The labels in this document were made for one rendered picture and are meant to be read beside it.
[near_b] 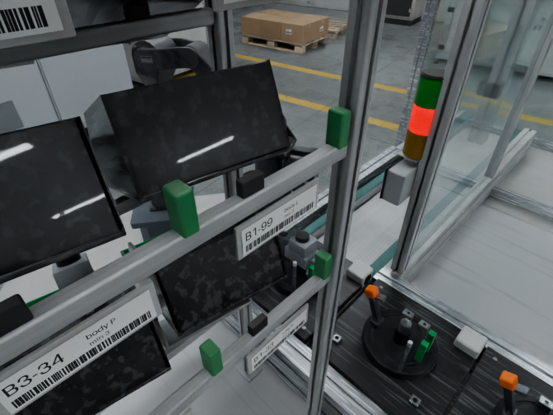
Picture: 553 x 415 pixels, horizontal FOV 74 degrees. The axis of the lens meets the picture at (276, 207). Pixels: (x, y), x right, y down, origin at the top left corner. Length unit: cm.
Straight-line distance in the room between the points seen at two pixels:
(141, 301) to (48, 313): 5
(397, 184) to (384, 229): 38
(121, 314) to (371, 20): 24
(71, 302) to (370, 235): 94
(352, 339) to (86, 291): 63
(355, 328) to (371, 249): 30
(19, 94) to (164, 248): 341
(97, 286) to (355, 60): 23
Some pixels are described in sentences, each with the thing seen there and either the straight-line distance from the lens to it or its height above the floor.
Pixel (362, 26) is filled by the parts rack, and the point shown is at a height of 156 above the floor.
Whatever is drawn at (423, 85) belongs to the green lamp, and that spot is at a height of 140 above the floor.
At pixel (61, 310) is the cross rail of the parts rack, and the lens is 21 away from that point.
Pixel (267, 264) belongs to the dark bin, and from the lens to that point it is 40.
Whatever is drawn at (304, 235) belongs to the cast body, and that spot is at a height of 109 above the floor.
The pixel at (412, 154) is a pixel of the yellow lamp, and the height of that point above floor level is 127.
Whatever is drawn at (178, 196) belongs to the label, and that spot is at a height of 150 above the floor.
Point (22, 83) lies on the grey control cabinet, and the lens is 360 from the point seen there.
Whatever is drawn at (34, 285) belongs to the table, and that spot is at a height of 86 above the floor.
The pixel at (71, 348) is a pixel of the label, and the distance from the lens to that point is 23.
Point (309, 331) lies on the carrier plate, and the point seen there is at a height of 97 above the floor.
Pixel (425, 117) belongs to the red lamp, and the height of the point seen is 135.
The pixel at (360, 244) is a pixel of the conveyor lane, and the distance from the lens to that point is 104.
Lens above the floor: 162
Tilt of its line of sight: 38 degrees down
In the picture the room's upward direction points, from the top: straight up
